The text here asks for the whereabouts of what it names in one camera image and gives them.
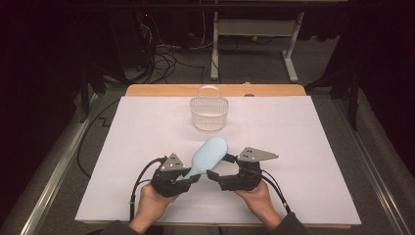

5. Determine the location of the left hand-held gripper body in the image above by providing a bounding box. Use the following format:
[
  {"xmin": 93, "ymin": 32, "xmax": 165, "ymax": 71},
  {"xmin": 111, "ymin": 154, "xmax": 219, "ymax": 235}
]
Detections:
[{"xmin": 150, "ymin": 153, "xmax": 194, "ymax": 199}]

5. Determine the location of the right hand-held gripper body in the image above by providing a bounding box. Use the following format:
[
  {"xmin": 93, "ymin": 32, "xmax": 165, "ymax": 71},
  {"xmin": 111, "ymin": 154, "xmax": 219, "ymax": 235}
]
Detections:
[{"xmin": 218, "ymin": 146, "xmax": 279, "ymax": 192}]

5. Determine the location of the light blue hairbrush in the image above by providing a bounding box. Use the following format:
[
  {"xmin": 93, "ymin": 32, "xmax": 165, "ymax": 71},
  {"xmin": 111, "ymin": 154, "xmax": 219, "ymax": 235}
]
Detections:
[{"xmin": 180, "ymin": 136, "xmax": 229, "ymax": 180}]

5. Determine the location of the white plastic basket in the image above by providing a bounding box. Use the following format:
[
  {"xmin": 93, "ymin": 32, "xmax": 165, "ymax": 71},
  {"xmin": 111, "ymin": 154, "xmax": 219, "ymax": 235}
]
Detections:
[{"xmin": 189, "ymin": 85, "xmax": 230, "ymax": 132}]

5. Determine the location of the person's right hand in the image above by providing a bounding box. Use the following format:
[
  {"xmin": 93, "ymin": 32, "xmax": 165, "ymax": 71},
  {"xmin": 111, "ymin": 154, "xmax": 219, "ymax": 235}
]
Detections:
[{"xmin": 234, "ymin": 180, "xmax": 278, "ymax": 216}]

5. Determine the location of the person's left hand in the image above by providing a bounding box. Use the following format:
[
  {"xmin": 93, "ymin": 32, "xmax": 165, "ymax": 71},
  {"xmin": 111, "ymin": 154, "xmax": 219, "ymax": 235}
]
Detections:
[{"xmin": 131, "ymin": 182, "xmax": 179, "ymax": 218}]

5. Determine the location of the white table cover board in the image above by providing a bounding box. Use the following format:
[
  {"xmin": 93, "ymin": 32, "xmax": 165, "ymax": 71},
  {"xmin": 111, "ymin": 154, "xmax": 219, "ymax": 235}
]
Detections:
[{"xmin": 74, "ymin": 95, "xmax": 362, "ymax": 226}]

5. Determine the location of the wooden table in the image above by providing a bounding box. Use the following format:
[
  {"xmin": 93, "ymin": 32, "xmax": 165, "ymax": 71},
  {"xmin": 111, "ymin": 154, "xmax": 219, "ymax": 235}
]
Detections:
[{"xmin": 82, "ymin": 83, "xmax": 352, "ymax": 229}]

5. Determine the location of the black stand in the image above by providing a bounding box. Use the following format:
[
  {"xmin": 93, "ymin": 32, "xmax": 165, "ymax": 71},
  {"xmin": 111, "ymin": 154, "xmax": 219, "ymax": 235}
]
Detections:
[
  {"xmin": 77, "ymin": 62, "xmax": 108, "ymax": 123},
  {"xmin": 304, "ymin": 65, "xmax": 362, "ymax": 132}
]

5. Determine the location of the left hand-held gripper cable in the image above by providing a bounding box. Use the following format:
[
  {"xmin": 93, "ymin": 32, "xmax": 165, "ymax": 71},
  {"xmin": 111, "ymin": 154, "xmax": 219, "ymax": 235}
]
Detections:
[{"xmin": 129, "ymin": 156, "xmax": 167, "ymax": 223}]

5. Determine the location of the hand-held gripper cable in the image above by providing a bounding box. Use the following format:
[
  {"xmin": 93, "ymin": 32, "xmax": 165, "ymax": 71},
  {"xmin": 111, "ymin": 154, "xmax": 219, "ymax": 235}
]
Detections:
[
  {"xmin": 129, "ymin": 156, "xmax": 167, "ymax": 223},
  {"xmin": 243, "ymin": 167, "xmax": 292, "ymax": 214}
]

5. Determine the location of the right hand-held gripper cable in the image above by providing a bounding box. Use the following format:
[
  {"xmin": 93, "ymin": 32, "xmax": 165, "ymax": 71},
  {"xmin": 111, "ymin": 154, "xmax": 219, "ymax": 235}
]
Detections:
[{"xmin": 243, "ymin": 167, "xmax": 292, "ymax": 214}]

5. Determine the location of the black floor cable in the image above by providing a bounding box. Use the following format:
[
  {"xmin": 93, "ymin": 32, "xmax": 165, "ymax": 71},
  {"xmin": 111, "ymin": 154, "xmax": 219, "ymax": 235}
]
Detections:
[{"xmin": 76, "ymin": 99, "xmax": 121, "ymax": 179}]

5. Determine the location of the metal floor rail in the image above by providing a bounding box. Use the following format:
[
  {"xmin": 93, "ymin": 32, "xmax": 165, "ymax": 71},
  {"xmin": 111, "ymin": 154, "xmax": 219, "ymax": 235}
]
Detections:
[
  {"xmin": 19, "ymin": 92, "xmax": 102, "ymax": 235},
  {"xmin": 331, "ymin": 97, "xmax": 415, "ymax": 235}
]

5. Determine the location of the bundle of floor cables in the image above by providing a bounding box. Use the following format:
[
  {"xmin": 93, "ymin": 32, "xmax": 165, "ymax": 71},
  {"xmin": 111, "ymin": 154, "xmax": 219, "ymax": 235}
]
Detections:
[{"xmin": 130, "ymin": 13, "xmax": 216, "ymax": 84}]

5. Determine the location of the white metal desk frame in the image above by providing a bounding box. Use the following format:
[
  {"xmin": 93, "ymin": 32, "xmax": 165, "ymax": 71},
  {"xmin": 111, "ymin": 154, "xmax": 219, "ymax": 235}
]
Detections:
[{"xmin": 209, "ymin": 11, "xmax": 305, "ymax": 83}]

